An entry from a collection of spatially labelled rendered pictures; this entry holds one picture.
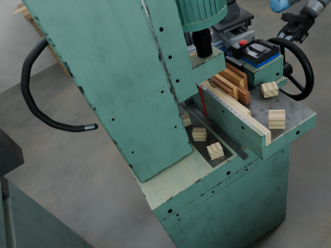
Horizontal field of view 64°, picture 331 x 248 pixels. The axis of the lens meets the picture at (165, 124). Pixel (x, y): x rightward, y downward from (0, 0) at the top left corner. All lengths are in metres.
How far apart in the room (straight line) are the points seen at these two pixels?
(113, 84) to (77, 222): 1.50
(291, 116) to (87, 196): 1.62
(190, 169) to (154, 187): 0.14
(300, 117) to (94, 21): 0.64
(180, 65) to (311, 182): 1.26
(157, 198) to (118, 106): 0.35
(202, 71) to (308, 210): 1.12
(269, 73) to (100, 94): 0.62
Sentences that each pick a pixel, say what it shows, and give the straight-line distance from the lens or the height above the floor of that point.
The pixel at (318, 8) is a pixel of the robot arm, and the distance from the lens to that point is 1.37.
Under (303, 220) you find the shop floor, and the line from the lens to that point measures 1.71.
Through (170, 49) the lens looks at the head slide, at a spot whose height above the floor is 1.19.
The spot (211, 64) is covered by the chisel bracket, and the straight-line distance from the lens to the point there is 0.90.
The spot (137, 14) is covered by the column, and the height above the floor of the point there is 1.33.
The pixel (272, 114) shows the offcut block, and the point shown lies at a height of 0.94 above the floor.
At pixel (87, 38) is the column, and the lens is 0.62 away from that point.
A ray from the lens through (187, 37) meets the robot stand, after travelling 1.73.
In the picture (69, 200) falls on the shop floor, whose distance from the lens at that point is 2.20.
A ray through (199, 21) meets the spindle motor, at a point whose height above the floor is 1.22.
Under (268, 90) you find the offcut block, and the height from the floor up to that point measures 0.93.
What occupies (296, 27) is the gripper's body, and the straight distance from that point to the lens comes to 1.33.
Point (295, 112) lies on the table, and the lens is 0.91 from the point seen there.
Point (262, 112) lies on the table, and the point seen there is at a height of 0.90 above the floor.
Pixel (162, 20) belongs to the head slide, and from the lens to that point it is 0.72.
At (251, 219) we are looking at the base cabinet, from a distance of 1.38.
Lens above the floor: 1.54
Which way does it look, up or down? 43 degrees down
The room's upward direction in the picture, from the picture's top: 22 degrees counter-clockwise
